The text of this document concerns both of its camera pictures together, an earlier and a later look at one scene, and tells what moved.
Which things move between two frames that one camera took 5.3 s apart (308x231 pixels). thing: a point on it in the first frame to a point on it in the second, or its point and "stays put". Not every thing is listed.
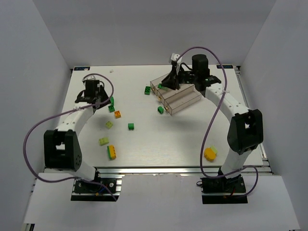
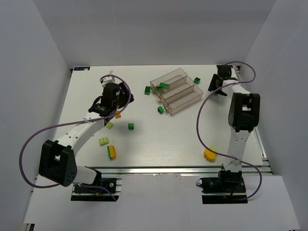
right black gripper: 176,78 to 217,84
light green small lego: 109,124 stays put
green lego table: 131,126 stays put
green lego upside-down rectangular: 147,91 stays put
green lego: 160,109 stays put
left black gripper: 103,96 to 123,95
